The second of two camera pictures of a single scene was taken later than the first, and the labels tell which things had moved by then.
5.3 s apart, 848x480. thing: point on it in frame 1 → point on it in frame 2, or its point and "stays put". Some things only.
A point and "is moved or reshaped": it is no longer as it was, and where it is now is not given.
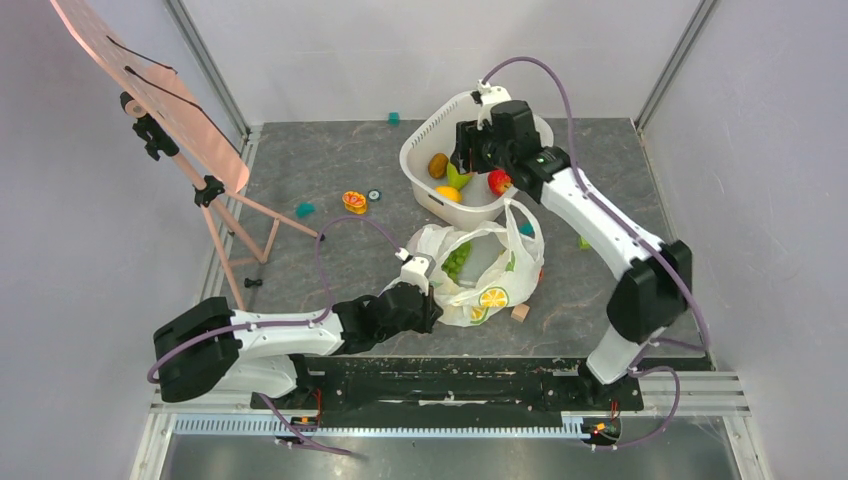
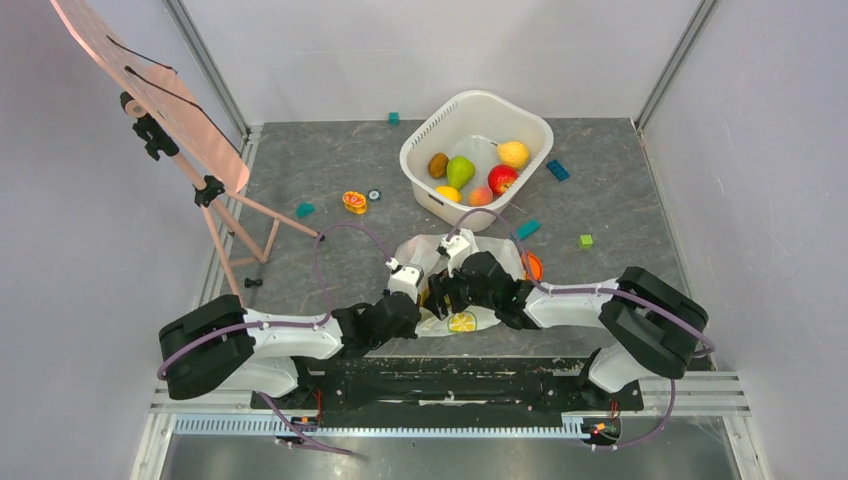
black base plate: (502, 385) stays put
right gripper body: (468, 145) → (441, 295)
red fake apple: (499, 182) stays put
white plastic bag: (482, 268) is moved or reshaped
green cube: (583, 244) stays put
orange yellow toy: (354, 202) stays put
